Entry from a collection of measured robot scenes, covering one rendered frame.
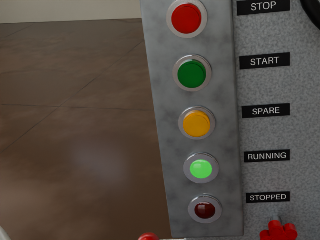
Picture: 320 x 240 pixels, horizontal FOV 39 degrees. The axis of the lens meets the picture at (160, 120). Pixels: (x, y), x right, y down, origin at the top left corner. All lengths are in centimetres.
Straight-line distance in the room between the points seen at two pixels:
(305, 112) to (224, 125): 8
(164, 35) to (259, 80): 10
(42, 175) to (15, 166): 27
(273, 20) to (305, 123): 11
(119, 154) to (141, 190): 52
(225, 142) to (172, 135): 5
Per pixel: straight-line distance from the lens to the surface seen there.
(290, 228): 49
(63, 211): 279
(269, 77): 45
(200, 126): 44
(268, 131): 47
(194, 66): 41
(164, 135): 45
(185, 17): 40
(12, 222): 284
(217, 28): 41
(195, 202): 49
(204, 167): 46
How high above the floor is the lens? 154
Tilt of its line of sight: 25 degrees down
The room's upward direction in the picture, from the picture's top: 8 degrees counter-clockwise
